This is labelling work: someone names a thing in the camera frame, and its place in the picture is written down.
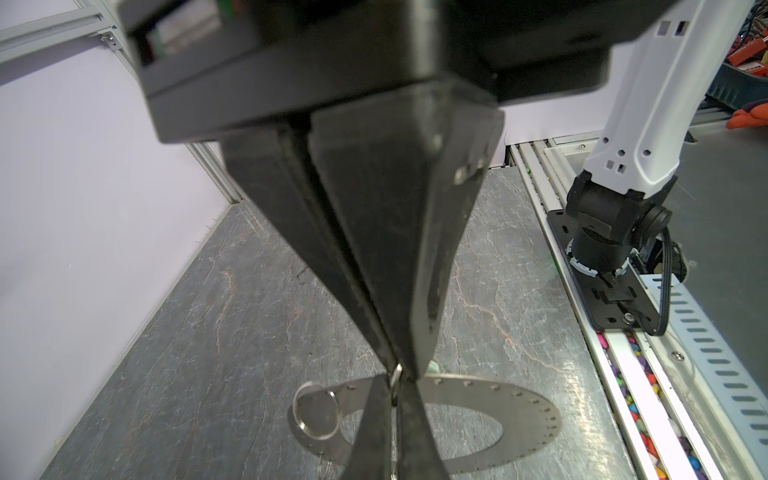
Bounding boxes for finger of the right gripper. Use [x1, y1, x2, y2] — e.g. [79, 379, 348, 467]
[220, 123, 398, 371]
[310, 80, 504, 378]

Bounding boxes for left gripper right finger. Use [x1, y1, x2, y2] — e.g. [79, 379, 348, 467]
[396, 379, 450, 480]

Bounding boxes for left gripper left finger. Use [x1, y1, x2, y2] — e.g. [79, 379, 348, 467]
[341, 374, 393, 480]

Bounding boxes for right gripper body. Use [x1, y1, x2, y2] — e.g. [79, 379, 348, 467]
[117, 1, 672, 143]

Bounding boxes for large toothed metal keyring disc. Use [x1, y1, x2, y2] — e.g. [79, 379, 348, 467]
[287, 373, 562, 475]

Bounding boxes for key with white-green tag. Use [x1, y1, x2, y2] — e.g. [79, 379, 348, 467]
[425, 360, 442, 377]

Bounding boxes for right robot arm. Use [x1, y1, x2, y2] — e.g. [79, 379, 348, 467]
[118, 1, 751, 380]

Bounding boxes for red and dark clutter items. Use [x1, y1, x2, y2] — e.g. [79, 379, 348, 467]
[706, 1, 767, 130]

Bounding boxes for aluminium frame profiles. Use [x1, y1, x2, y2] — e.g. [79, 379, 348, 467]
[1, 1, 245, 204]

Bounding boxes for aluminium rail with coloured beads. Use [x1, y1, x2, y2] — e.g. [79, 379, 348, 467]
[507, 141, 726, 479]

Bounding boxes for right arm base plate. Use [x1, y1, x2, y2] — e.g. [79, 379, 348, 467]
[546, 209, 688, 336]

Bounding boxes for white slotted cable duct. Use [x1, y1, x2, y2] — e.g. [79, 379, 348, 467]
[647, 279, 767, 479]

